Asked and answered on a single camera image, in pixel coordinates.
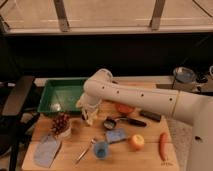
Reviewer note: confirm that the green plastic tray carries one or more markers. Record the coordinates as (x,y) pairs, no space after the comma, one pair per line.
(61,96)

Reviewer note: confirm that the blue cloth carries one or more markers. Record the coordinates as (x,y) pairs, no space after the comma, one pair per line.
(46,151)

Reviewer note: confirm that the black chair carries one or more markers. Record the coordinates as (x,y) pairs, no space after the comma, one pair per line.
(12,129)

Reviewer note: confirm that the small banana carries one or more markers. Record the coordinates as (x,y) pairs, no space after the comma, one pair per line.
(89,115)

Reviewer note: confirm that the metal bowl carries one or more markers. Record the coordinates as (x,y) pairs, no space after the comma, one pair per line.
(184,75)

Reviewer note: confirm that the black handled measuring spoon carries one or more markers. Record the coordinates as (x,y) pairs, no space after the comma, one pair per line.
(110,123)

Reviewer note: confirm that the white small plate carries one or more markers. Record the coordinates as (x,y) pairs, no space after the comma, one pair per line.
(66,133)

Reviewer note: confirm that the black rectangular block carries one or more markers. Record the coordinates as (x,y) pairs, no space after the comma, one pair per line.
(150,115)

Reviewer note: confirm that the red bowl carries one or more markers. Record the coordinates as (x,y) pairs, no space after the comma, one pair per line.
(124,109)

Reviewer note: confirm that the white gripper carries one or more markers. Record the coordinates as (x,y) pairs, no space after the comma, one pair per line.
(88,102)

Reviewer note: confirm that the yellow red apple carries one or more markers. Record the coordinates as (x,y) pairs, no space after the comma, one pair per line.
(137,142)

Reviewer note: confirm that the red grapes bunch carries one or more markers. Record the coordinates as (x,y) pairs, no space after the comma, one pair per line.
(60,123)

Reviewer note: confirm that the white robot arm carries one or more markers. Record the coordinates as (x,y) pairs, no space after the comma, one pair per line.
(190,108)

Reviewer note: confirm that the blue sponge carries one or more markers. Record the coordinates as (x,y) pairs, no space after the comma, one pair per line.
(115,135)

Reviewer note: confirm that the orange carrot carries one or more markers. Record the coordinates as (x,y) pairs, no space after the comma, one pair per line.
(162,143)

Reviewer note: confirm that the blue plastic cup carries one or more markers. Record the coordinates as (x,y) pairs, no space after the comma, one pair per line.
(100,149)

